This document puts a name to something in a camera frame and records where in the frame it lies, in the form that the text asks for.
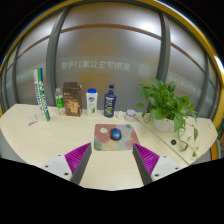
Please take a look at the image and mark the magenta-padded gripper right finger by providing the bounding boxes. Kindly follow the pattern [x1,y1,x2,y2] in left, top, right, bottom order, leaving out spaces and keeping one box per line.
[132,143,183,186]

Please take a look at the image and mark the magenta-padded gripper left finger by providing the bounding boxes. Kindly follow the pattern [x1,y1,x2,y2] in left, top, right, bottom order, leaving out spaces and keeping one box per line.
[41,142,93,186]

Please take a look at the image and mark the blue and black computer mouse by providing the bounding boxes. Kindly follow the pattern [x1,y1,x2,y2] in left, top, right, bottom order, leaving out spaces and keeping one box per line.
[109,127,123,141]

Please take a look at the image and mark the pastel floral mouse pad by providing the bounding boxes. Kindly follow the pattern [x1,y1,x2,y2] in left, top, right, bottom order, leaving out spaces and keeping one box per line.
[93,123,141,152]

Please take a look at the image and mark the small white packet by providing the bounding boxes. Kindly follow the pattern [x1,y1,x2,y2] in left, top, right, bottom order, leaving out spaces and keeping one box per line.
[26,114,39,126]

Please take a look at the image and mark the small white cup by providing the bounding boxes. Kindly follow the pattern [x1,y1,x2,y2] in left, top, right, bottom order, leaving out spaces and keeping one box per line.
[125,108,137,123]

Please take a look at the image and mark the green plant in white pot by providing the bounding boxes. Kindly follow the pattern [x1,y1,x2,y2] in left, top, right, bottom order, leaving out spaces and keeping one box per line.
[135,78,200,158]

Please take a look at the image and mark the clear bottle with green label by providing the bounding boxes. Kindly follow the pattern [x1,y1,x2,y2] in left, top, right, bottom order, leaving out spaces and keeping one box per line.
[54,87,66,116]

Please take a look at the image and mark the crumpled white tissue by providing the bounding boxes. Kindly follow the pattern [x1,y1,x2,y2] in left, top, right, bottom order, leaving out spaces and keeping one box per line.
[114,110,128,120]

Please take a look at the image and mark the brown carton box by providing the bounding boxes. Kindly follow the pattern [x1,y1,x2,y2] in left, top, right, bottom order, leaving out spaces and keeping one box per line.
[62,81,83,118]

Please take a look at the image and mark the white bottle with blue cap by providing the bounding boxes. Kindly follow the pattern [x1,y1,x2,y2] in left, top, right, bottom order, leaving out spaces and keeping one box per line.
[85,87,99,117]

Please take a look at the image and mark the white and green shuttlecock tube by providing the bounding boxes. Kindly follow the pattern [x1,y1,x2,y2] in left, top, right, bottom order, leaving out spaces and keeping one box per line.
[33,67,52,123]

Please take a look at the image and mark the dark blue bottle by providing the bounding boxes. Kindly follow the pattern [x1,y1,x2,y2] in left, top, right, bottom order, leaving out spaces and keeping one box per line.
[103,83,118,118]

